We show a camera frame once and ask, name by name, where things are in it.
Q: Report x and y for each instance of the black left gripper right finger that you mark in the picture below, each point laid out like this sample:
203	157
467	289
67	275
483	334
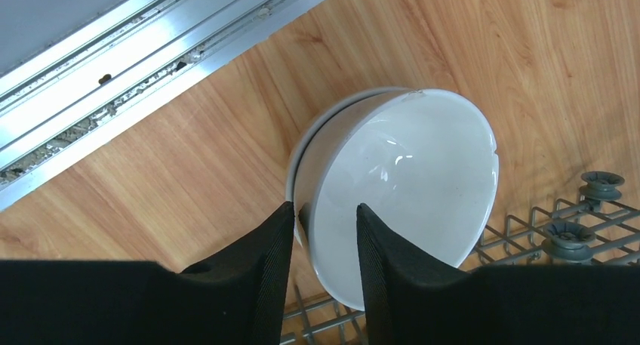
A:
412	297

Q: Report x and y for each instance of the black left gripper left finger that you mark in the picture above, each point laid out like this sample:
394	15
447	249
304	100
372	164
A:
235	296

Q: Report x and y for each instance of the beige bowl with flower sprig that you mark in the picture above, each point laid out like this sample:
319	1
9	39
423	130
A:
424	160

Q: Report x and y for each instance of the plain beige bowl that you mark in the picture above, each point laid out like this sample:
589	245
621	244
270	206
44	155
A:
295	147

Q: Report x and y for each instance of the grey wire dish rack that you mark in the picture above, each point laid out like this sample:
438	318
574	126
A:
598	229

